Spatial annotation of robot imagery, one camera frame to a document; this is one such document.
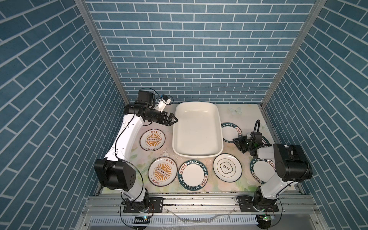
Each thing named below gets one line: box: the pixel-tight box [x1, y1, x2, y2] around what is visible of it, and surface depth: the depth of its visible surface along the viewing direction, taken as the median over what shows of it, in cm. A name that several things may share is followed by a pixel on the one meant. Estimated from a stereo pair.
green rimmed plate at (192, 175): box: [177, 159, 209, 192], surface depth 86 cm
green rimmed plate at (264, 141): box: [261, 135, 271, 146], surface depth 101 cm
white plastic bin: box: [172, 101, 224, 159], surface depth 105 cm
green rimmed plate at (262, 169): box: [250, 157, 277, 185], surface depth 86 cm
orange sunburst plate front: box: [147, 156, 178, 187], surface depth 86 cm
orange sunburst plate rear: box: [139, 128, 166, 152], surface depth 101 cm
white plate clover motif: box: [212, 153, 243, 184], surface depth 88 cm
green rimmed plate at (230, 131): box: [221, 122, 243, 143], surface depth 106 cm
